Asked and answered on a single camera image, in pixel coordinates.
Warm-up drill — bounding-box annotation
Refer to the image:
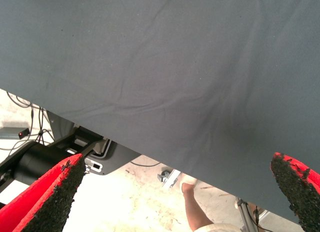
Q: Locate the aluminium table leg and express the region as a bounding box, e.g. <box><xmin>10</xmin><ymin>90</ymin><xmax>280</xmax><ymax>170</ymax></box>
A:
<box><xmin>162</xmin><ymin>169</ymin><xmax>186</xmax><ymax>189</ymax></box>
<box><xmin>234</xmin><ymin>196</ymin><xmax>271</xmax><ymax>232</ymax></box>

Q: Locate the dark grey table cloth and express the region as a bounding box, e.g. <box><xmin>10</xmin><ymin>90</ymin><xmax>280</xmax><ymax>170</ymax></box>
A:
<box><xmin>0</xmin><ymin>0</ymin><xmax>320</xmax><ymax>225</ymax></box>

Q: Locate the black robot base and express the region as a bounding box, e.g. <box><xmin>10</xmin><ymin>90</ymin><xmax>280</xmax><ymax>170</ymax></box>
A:
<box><xmin>0</xmin><ymin>110</ymin><xmax>142</xmax><ymax>210</ymax></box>

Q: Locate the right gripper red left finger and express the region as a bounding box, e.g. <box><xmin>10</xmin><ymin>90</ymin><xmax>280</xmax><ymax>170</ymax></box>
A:
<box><xmin>0</xmin><ymin>153</ymin><xmax>87</xmax><ymax>232</ymax></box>

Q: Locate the grey caster wheel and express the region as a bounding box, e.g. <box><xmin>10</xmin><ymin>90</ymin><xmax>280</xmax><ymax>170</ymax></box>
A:
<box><xmin>157</xmin><ymin>170</ymin><xmax>173</xmax><ymax>184</ymax></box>

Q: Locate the thin black cable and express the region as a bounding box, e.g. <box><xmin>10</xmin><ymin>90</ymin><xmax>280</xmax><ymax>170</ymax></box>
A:
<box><xmin>129</xmin><ymin>161</ymin><xmax>161</xmax><ymax>167</ymax></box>
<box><xmin>6</xmin><ymin>91</ymin><xmax>36</xmax><ymax>134</ymax></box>
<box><xmin>252</xmin><ymin>205</ymin><xmax>267</xmax><ymax>230</ymax></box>
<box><xmin>37</xmin><ymin>106</ymin><xmax>55</xmax><ymax>146</ymax></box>

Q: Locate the person bare leg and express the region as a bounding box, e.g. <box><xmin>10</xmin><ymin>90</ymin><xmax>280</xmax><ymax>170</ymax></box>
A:
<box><xmin>179</xmin><ymin>173</ymin><xmax>242</xmax><ymax>232</ymax></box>

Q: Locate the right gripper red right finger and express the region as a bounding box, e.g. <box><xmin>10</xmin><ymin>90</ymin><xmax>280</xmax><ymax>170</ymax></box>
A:
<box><xmin>270</xmin><ymin>151</ymin><xmax>320</xmax><ymax>232</ymax></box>

